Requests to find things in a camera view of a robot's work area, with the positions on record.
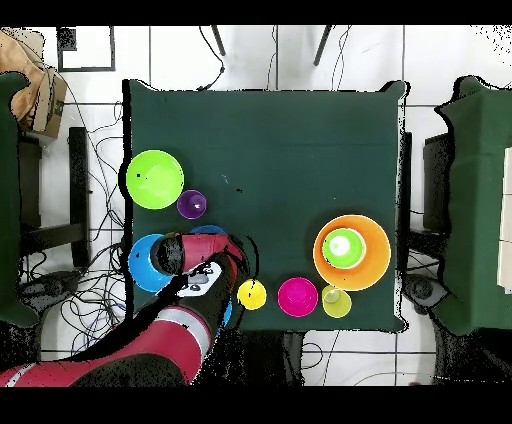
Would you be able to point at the cardboard box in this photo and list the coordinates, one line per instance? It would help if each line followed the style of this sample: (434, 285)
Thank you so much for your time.
(50, 100)

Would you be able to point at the small blue ridged bowl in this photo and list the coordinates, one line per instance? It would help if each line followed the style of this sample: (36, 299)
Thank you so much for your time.
(208, 229)

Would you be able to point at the black robot pedestal leg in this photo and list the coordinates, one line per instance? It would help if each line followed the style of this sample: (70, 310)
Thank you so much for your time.
(52, 286)
(422, 290)

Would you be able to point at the dark green tablecloth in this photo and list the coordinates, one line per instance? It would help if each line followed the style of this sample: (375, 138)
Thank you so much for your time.
(260, 140)

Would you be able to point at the large blue bowl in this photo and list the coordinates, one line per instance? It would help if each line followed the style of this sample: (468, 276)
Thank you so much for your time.
(227, 314)
(140, 264)

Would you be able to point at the small green bowl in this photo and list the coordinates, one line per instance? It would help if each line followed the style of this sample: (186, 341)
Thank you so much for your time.
(344, 248)

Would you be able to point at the large green bowl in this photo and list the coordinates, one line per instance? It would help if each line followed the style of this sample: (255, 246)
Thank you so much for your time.
(154, 180)

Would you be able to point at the black floor stand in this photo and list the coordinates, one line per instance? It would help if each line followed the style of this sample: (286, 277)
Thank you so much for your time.
(78, 180)

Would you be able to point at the purple cup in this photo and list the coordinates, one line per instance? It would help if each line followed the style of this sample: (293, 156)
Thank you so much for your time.
(192, 204)

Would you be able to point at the large orange bowl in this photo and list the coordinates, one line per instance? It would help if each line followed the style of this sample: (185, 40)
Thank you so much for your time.
(376, 260)

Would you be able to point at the black box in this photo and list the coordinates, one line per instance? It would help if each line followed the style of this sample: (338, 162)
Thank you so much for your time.
(436, 180)

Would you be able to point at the green cloth side table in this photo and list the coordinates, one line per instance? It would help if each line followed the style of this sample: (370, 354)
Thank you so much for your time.
(476, 200)
(8, 200)

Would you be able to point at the black square floor frame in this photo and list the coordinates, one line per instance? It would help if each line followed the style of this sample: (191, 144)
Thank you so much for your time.
(66, 40)

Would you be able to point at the translucent yellow-green cup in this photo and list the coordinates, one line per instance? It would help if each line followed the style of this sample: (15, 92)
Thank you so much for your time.
(340, 306)

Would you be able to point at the small red bowl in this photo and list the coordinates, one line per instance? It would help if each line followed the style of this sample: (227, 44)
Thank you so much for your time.
(298, 296)

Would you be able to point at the yellow cup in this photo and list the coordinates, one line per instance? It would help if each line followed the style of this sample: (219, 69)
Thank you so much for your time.
(256, 298)

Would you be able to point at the black tripod leg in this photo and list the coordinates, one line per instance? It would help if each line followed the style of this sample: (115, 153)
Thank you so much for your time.
(322, 46)
(218, 40)

